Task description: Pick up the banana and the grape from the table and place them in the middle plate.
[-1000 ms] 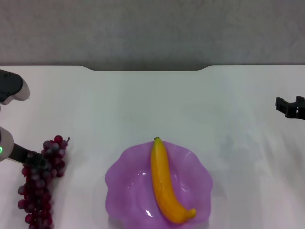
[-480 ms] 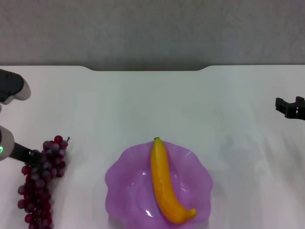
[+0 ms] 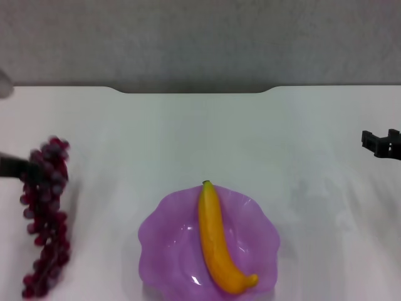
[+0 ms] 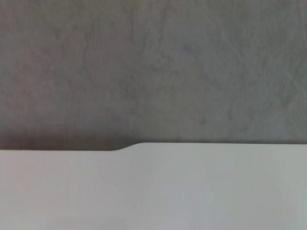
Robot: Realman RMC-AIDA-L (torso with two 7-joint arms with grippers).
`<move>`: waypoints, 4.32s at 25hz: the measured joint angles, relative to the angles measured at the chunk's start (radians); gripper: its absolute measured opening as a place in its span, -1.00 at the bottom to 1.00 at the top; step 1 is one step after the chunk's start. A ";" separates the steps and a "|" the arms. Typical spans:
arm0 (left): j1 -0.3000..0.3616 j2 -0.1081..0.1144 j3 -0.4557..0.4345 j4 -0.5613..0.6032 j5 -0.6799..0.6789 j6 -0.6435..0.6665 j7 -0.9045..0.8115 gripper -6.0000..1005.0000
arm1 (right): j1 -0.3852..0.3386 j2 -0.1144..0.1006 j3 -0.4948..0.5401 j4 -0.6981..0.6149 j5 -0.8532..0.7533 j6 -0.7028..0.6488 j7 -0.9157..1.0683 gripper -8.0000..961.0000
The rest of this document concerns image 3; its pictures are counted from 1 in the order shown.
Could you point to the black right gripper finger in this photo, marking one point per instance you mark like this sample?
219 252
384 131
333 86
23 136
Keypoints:
380 147
395 134

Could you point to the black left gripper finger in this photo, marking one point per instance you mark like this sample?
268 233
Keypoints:
12 167

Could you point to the purple wavy-edged plastic plate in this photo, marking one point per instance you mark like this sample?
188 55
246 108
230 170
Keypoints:
169 238

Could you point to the yellow banana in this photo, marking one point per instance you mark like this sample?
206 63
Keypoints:
213 238

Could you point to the dark red grape bunch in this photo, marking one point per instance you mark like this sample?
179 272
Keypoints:
47 200

